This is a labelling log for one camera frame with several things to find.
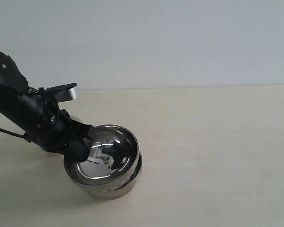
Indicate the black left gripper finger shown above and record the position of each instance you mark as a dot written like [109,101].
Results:
[78,151]
[81,131]

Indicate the white ceramic bowl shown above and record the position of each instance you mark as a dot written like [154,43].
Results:
[77,119]

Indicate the small ribbed steel bowl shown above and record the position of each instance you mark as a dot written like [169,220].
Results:
[108,187]

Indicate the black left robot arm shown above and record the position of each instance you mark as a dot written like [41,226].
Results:
[13,86]

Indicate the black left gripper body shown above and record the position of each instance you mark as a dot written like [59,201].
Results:
[50,127]

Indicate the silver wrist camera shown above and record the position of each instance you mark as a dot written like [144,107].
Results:
[62,93]

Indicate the large steel bowl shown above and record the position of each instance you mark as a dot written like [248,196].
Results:
[114,155]

